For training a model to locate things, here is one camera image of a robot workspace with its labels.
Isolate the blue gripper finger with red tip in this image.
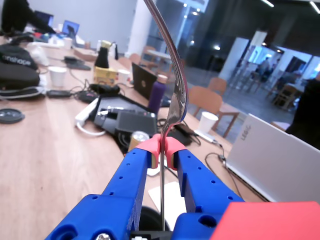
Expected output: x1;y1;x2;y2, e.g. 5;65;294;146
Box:
163;136;245;215
44;133;163;240

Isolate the silver metal fork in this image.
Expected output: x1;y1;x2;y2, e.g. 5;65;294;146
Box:
142;0;190;232

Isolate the yellow drink can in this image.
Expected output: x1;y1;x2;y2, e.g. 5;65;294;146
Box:
127;130;151;153

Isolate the black flat box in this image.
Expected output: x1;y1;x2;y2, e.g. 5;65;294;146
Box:
172;123;195;146

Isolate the white paper cup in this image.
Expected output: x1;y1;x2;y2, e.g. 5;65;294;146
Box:
117;69;131;86
47;66;68;88
198;111;220;136

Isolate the black equipment case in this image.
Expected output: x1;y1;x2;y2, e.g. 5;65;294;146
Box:
93;94;159;137

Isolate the white laptop lid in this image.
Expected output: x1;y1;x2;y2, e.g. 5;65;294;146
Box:
226;112;320;203

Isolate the white power strip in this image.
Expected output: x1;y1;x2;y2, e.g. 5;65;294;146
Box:
74;97;100;128

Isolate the brown wooden chair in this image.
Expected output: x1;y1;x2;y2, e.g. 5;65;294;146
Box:
207;76;228;97
186;86;240;138

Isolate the purple bottle wooden cap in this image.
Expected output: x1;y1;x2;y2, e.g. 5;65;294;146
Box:
147;74;169;116

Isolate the black soft pouch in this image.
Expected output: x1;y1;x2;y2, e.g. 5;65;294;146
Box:
89;83;121;95

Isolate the black HP laptop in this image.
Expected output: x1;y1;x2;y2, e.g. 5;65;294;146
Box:
131;62;159;101

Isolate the yellow cardboard box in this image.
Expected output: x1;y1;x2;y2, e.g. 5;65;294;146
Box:
93;66;118;86

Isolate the person in black jacket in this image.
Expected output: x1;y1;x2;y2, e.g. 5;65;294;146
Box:
286;74;320;149

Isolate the black bottle yellow cap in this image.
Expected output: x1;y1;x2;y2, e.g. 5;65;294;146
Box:
94;39;111;70

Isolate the round black lid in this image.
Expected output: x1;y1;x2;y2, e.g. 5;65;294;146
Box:
0;107;26;125

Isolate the brown cardboard box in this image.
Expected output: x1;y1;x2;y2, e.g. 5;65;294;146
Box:
73;47;98;62

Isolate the black onshape backpack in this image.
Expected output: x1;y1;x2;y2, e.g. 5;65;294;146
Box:
0;43;41;91

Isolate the laptop with blue screen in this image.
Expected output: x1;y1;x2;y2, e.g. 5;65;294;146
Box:
62;19;81;38

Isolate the leaning person black top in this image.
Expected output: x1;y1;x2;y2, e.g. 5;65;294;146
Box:
0;0;57;36

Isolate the black cable with plug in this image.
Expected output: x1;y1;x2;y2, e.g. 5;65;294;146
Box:
204;143;242;200

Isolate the white power strip cable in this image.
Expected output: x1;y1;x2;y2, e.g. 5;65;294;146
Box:
76;122;107;138

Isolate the red camera mount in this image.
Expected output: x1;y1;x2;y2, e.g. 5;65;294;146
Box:
209;201;320;240

